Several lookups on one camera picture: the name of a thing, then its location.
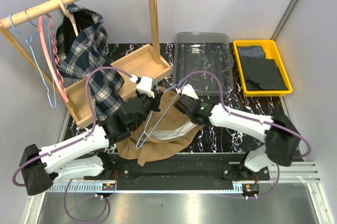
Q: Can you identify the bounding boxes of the tan brown garment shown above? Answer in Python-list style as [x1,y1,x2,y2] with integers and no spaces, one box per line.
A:
[116,87,202,166]

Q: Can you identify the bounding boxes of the navy plaid skirt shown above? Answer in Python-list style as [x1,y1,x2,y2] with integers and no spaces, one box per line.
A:
[56,4,124,120]

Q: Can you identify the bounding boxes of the light wooden hanger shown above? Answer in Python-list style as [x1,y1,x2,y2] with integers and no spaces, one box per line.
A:
[57,0,78,37]

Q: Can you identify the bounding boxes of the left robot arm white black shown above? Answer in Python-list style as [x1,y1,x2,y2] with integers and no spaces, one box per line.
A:
[16,90,163,196]

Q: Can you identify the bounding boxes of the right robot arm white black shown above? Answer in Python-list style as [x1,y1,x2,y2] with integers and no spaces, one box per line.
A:
[174,94,300,180]

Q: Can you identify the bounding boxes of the pink plastic hanger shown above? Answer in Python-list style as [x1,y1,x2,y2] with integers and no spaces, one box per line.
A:
[38,14,70,103]

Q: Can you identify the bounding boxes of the wooden clothes rack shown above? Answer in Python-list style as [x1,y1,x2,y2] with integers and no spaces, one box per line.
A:
[1,0,172,129]

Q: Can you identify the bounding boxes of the grey plastic bin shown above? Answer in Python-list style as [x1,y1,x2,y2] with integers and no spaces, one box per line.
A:
[173,32,234,96]

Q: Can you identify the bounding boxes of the dark grey folded cloth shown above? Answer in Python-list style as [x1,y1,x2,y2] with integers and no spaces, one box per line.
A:
[240,56,288,91]

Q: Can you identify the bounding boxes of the yellow plastic tray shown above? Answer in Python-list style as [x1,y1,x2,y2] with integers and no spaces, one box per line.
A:
[233,40,293,97]

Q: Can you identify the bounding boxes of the blue grey folded cloth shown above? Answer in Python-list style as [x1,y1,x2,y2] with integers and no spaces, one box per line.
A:
[237,46,266,58]

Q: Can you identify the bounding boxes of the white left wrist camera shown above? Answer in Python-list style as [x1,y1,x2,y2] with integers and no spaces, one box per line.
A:
[130,75,155,98]

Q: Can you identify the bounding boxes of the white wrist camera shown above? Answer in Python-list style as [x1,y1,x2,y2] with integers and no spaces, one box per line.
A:
[176,84,199,100]
[130,75,155,98]

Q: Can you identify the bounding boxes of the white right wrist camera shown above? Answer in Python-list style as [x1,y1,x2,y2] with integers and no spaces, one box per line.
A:
[176,84,199,100]

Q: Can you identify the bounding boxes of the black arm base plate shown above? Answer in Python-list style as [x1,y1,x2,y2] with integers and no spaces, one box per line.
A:
[85,153,270,193]

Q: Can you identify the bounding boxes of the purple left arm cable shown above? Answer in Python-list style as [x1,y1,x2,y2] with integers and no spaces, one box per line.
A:
[12,66,136,223]

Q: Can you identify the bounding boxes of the aluminium mounting rail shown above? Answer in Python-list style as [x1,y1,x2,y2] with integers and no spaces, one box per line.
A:
[47,162,320,194]

